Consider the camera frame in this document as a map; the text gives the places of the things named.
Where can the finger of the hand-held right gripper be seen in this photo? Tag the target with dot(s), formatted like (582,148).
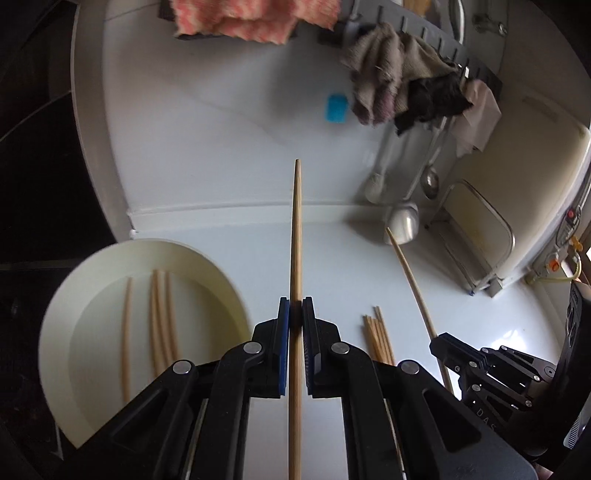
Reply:
(450,348)

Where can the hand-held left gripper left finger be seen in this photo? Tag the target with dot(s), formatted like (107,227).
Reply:
(284,350)

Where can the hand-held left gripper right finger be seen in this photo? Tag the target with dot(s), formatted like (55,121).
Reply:
(308,350)

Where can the pile of wooden chopsticks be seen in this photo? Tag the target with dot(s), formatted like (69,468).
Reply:
(376,337)

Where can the tapered wooden chopstick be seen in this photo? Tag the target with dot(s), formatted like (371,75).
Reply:
(163,304)
(411,281)
(153,314)
(297,230)

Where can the white round basin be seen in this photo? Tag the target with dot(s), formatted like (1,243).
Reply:
(92,286)

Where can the steel cutting board rack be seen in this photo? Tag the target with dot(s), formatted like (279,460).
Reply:
(495,285)

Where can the gas valve with orange knob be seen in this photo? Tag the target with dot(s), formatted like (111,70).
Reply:
(551,265)

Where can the steel spatula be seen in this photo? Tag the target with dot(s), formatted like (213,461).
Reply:
(404,221)

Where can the steel ladle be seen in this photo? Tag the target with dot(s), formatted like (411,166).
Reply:
(430,182)

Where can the white dish brush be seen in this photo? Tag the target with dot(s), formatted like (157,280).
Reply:
(375,184)

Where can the cream cutting board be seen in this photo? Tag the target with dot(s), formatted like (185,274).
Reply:
(545,152)

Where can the blue sponge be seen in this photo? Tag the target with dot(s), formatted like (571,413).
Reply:
(337,108)

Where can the dark cloth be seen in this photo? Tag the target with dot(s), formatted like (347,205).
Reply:
(434,101)

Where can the grey rag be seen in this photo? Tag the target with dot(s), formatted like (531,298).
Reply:
(388,69)

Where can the black gas stove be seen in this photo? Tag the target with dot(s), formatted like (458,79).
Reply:
(46,161)

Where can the pink white knitted cloth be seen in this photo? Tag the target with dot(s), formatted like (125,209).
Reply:
(240,23)

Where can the grey wall hook rail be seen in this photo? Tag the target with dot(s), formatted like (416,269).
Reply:
(418,27)

